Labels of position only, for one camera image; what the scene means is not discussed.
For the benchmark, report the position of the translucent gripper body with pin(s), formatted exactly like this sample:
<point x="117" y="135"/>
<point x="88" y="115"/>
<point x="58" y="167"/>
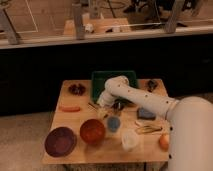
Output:
<point x="102" y="113"/>

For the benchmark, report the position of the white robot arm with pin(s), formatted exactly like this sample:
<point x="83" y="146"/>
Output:
<point x="191" y="122"/>

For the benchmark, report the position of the blue-filled clear cup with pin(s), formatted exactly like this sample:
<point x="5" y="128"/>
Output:
<point x="113" y="124"/>

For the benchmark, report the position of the white paper cup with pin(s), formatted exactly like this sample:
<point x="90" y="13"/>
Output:
<point x="129" y="139"/>

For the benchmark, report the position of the orange bowl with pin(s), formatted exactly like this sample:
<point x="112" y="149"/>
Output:
<point x="92" y="132"/>

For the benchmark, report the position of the orange carrot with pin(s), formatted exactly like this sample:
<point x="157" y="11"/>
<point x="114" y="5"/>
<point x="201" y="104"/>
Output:
<point x="69" y="109"/>

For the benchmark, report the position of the green plastic tray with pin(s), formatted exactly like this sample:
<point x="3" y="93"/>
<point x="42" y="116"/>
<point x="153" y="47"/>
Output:
<point x="98" y="79"/>

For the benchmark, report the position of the dark grape bunch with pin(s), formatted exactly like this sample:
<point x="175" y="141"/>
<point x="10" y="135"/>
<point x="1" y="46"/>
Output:
<point x="77" y="89"/>

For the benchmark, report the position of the blue sponge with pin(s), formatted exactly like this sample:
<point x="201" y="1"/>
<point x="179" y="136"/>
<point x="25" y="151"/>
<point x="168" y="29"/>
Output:
<point x="144" y="114"/>

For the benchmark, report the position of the purple plate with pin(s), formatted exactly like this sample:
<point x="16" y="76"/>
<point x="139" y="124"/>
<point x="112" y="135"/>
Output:
<point x="60" y="142"/>

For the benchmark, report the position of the dark object top right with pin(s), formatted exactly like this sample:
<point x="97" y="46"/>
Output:
<point x="151" y="85"/>

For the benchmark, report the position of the orange fruit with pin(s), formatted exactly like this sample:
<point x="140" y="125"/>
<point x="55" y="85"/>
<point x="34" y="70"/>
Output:
<point x="164" y="141"/>

